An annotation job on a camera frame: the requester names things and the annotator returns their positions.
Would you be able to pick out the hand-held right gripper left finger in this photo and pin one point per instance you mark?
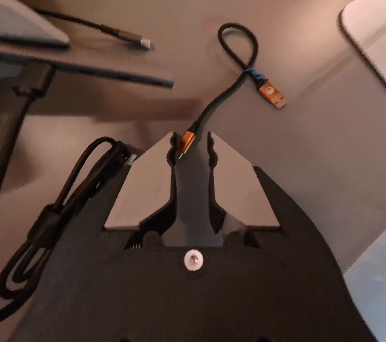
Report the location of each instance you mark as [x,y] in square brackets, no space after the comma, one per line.
[144,191]

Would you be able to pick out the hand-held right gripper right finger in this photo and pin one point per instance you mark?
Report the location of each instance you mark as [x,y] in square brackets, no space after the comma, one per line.
[241,191]

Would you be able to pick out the dark grey laptop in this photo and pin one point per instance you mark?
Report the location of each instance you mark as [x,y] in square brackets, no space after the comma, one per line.
[90,65]

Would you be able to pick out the grey flat device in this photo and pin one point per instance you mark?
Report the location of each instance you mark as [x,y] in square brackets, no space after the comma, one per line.
[27,25]

